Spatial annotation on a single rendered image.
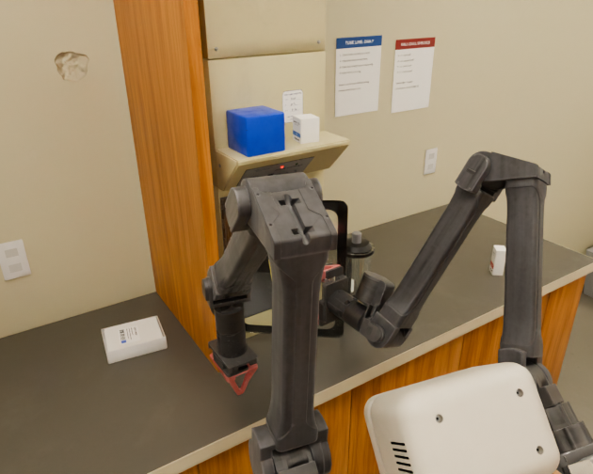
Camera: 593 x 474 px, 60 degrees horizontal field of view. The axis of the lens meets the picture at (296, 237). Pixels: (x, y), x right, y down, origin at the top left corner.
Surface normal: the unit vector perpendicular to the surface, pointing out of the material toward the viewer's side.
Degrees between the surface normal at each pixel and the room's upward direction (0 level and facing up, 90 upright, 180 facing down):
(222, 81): 90
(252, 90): 90
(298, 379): 92
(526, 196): 73
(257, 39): 90
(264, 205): 24
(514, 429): 48
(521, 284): 63
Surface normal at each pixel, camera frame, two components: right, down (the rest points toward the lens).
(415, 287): -0.64, -0.10
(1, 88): 0.55, 0.36
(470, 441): 0.26, -0.31
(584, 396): -0.01, -0.90
